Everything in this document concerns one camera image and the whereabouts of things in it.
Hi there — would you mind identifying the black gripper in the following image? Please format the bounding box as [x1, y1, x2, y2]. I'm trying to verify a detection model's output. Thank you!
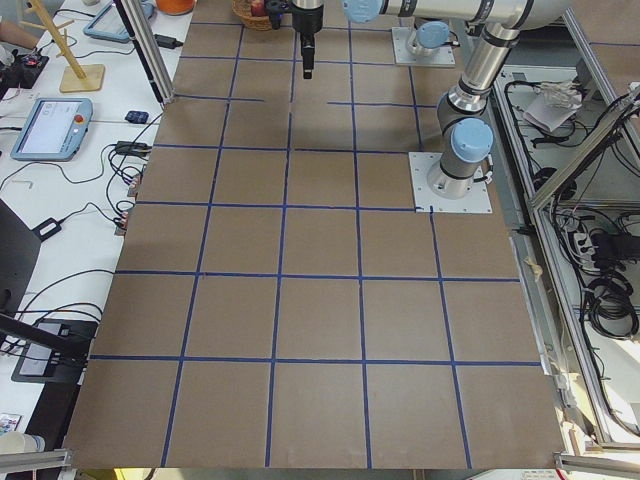
[291, 5, 323, 80]

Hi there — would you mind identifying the red yellow apple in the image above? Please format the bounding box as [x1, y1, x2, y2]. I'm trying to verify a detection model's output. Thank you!
[250, 0, 267, 17]

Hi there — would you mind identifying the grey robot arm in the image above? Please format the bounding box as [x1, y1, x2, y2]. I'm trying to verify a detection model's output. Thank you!
[342, 0, 571, 200]
[406, 20, 458, 55]

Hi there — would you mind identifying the woven wicker basket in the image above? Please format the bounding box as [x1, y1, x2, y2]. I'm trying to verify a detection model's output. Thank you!
[231, 0, 272, 31]

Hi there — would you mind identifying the orange bucket with lid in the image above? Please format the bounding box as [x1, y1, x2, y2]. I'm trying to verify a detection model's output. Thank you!
[156, 0, 196, 16]

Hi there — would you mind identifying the black power adapter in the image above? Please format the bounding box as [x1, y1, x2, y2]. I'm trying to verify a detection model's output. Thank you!
[154, 34, 184, 49]

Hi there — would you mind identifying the blue teach pendant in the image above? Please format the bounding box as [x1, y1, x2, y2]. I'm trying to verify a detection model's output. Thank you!
[10, 98, 93, 162]
[83, 1, 130, 43]

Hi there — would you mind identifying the wooden stand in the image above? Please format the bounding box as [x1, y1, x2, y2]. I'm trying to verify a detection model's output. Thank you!
[25, 0, 105, 94]

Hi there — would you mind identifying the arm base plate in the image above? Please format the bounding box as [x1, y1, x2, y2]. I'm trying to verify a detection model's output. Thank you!
[408, 152, 493, 214]
[391, 27, 456, 68]

